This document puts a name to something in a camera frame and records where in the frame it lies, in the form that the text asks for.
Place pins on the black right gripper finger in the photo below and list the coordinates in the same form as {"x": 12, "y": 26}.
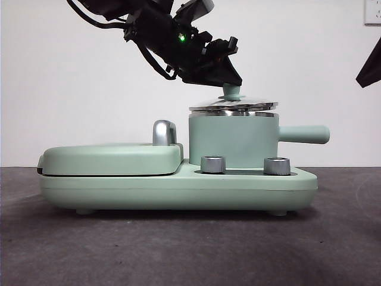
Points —
{"x": 372, "y": 68}

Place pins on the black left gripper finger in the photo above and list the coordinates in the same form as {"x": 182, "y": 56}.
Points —
{"x": 199, "y": 80}
{"x": 224, "y": 73}

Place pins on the glass lid with green knob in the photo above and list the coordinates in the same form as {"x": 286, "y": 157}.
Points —
{"x": 231, "y": 91}

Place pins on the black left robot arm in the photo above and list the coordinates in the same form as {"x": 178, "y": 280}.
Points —
{"x": 160, "y": 29}

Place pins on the mint green steamer pot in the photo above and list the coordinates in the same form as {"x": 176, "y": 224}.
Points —
{"x": 235, "y": 140}

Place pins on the silver control knob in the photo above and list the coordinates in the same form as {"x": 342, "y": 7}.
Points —
{"x": 276, "y": 167}
{"x": 212, "y": 165}

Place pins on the mint green breakfast machine base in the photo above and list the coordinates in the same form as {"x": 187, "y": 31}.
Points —
{"x": 178, "y": 190}

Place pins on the white wall socket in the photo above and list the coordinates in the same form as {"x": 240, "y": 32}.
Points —
{"x": 373, "y": 12}

